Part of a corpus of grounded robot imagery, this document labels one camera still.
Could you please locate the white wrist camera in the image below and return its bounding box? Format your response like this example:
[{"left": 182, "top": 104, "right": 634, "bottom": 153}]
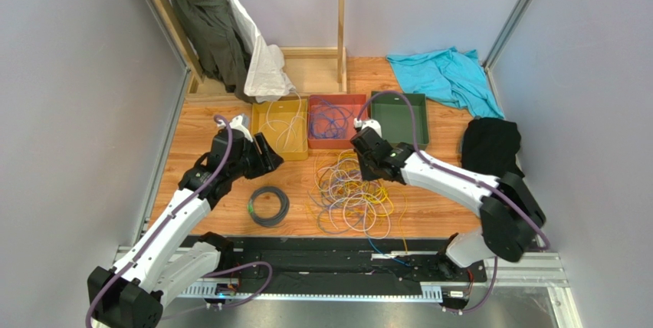
[
  {"left": 353, "top": 118, "right": 382, "bottom": 137},
  {"left": 229, "top": 113, "right": 254, "bottom": 143}
]

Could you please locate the green plastic bin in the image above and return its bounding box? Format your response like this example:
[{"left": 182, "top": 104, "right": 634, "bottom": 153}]
[{"left": 369, "top": 93, "right": 430, "bottom": 150}]

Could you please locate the aluminium frame rail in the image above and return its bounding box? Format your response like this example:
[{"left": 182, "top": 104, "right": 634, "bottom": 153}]
[{"left": 91, "top": 245, "right": 582, "bottom": 328}]

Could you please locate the wooden frame stand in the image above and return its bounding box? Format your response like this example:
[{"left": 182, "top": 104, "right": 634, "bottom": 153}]
[{"left": 150, "top": 0, "right": 349, "bottom": 102}]

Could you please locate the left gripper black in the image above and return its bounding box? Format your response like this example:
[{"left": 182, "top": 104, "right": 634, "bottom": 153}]
[{"left": 228, "top": 133, "right": 284, "bottom": 182}]

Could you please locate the yellow plastic bin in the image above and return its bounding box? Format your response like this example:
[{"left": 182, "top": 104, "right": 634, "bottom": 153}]
[{"left": 251, "top": 98, "right": 308, "bottom": 161}]

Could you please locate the white cloth hanging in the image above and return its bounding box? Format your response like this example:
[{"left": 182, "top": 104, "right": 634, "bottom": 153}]
[{"left": 225, "top": 0, "right": 297, "bottom": 103}]

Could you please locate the red plastic bin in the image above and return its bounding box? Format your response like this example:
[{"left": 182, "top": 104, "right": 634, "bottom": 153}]
[{"left": 307, "top": 93, "right": 367, "bottom": 149}]

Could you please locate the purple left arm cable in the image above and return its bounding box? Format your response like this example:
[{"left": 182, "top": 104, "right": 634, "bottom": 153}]
[{"left": 84, "top": 114, "right": 235, "bottom": 328}]

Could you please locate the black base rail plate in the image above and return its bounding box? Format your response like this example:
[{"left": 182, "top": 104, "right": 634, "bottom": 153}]
[{"left": 218, "top": 236, "right": 490, "bottom": 297}]

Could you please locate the cyan cloth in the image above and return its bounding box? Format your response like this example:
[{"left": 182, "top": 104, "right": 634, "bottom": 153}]
[{"left": 386, "top": 47, "right": 504, "bottom": 119}]

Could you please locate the black cloth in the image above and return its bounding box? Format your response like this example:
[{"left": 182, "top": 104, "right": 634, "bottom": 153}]
[{"left": 460, "top": 117, "right": 525, "bottom": 178}]

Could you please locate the white cable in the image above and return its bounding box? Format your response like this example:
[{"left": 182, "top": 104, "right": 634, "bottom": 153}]
[
  {"left": 265, "top": 91, "right": 307, "bottom": 154},
  {"left": 313, "top": 149, "right": 394, "bottom": 239}
]

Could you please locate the grey coiled cable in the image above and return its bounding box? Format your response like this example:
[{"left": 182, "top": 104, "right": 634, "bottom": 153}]
[{"left": 247, "top": 185, "right": 290, "bottom": 228}]

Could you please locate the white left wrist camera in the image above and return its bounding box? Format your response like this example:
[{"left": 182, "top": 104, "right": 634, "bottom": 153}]
[{"left": 229, "top": 113, "right": 254, "bottom": 143}]

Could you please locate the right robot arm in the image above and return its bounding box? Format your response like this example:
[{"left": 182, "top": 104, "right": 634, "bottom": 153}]
[{"left": 350, "top": 120, "right": 546, "bottom": 269}]

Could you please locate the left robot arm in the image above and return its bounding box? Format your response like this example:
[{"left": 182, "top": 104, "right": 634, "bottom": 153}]
[{"left": 85, "top": 123, "right": 283, "bottom": 327}]

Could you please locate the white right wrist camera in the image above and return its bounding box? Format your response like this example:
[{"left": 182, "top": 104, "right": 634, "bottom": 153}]
[{"left": 353, "top": 118, "right": 382, "bottom": 137}]

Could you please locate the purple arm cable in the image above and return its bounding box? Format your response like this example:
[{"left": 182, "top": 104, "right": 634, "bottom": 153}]
[
  {"left": 355, "top": 90, "right": 552, "bottom": 252},
  {"left": 84, "top": 114, "right": 235, "bottom": 328}
]

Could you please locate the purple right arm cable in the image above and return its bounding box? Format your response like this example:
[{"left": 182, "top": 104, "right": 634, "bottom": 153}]
[{"left": 355, "top": 90, "right": 552, "bottom": 252}]

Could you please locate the yellow cable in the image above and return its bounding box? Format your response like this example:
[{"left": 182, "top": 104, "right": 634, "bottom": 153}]
[{"left": 303, "top": 147, "right": 409, "bottom": 254}]

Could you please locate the olive green cloth hanging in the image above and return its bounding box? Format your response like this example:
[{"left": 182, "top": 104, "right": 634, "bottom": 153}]
[{"left": 171, "top": 0, "right": 255, "bottom": 103}]

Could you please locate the blue cable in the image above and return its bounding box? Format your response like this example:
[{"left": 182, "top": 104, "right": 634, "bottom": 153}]
[
  {"left": 307, "top": 97, "right": 364, "bottom": 143},
  {"left": 308, "top": 97, "right": 364, "bottom": 143}
]

